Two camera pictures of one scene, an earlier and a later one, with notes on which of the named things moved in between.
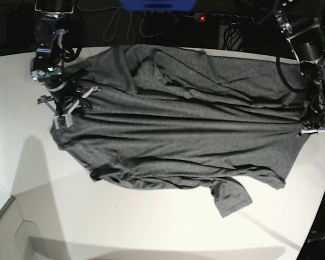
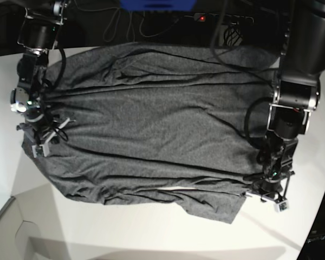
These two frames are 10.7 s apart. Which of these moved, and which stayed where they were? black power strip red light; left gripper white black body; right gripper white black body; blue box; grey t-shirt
Moved: left gripper white black body; grey t-shirt; right gripper white black body
Stayed: blue box; black power strip red light
